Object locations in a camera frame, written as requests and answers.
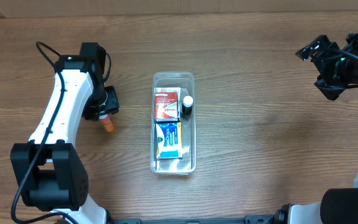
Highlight orange tube white cap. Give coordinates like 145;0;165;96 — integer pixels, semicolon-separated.
99;114;115;133

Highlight white blue Hansaplast box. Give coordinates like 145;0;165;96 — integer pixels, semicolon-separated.
154;87;181;120

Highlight red orange lozenge box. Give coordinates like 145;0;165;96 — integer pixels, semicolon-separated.
155;91;178;122

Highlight blue yellow VapoDrops box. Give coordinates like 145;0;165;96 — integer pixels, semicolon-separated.
155;122;183;159

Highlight brown bottle white cap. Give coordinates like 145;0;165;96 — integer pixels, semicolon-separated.
181;95;194;119

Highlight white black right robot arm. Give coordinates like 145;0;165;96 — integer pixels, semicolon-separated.
263;32;358;223

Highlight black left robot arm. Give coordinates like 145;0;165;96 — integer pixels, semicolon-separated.
10;42;119;223

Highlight clear plastic container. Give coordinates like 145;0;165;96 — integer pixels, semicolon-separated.
150;72;196;175

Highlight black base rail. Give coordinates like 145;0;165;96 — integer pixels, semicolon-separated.
108;215;273;224

